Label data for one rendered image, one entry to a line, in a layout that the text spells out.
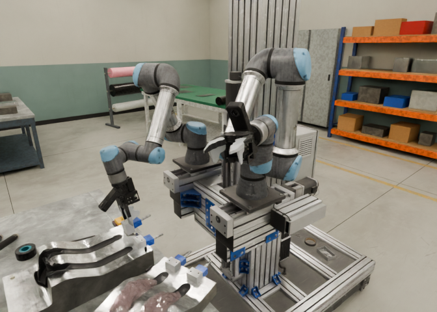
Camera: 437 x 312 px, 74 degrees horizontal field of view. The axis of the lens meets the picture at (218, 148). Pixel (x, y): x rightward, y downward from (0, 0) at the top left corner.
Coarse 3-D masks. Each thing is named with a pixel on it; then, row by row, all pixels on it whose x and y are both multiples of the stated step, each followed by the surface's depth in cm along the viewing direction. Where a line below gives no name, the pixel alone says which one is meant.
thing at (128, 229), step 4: (144, 216) 136; (148, 216) 137; (124, 220) 132; (136, 220) 132; (140, 220) 133; (124, 224) 128; (128, 224) 129; (136, 224) 132; (140, 224) 133; (124, 228) 130; (128, 228) 129; (132, 228) 130; (128, 232) 129; (132, 232) 130
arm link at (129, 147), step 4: (132, 140) 134; (124, 144) 129; (128, 144) 129; (132, 144) 129; (136, 144) 129; (120, 148) 126; (124, 148) 127; (128, 148) 128; (132, 148) 127; (136, 148) 127; (124, 152) 125; (128, 152) 127; (132, 152) 126; (128, 156) 127; (132, 156) 127; (128, 160) 130; (132, 160) 129; (136, 160) 127
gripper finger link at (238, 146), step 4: (236, 140) 74; (240, 140) 73; (232, 144) 71; (236, 144) 70; (240, 144) 71; (244, 144) 72; (232, 148) 69; (236, 148) 69; (240, 148) 71; (244, 148) 76; (228, 152) 68; (232, 152) 69; (240, 152) 72; (240, 156) 72; (240, 160) 72
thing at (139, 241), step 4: (140, 236) 125; (144, 236) 127; (148, 236) 127; (156, 236) 129; (160, 236) 130; (136, 240) 122; (140, 240) 122; (144, 240) 122; (148, 240) 124; (152, 240) 125; (136, 244) 123; (140, 244) 122; (144, 244) 123; (148, 244) 125
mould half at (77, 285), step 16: (96, 240) 127; (128, 240) 126; (64, 256) 112; (80, 256) 116; (96, 256) 118; (128, 256) 118; (144, 256) 119; (16, 272) 113; (32, 272) 113; (64, 272) 103; (80, 272) 105; (96, 272) 109; (112, 272) 111; (128, 272) 116; (16, 288) 106; (32, 288) 106; (48, 288) 102; (64, 288) 100; (80, 288) 104; (96, 288) 108; (112, 288) 113; (16, 304) 99; (32, 304) 99; (48, 304) 99; (64, 304) 102; (80, 304) 106
